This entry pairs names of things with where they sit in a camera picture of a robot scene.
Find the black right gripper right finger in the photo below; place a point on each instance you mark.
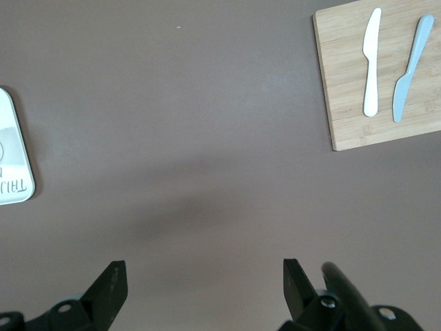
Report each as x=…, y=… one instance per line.
x=296, y=293

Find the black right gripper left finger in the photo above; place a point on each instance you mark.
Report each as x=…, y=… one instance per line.
x=103, y=300

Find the white bear print tray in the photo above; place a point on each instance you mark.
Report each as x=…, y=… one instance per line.
x=13, y=155

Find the bamboo cutting board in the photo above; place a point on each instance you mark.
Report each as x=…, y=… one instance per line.
x=344, y=86

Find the white plastic knife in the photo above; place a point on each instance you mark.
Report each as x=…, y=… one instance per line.
x=371, y=69

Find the grey plastic knife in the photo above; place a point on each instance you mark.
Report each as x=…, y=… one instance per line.
x=410, y=69

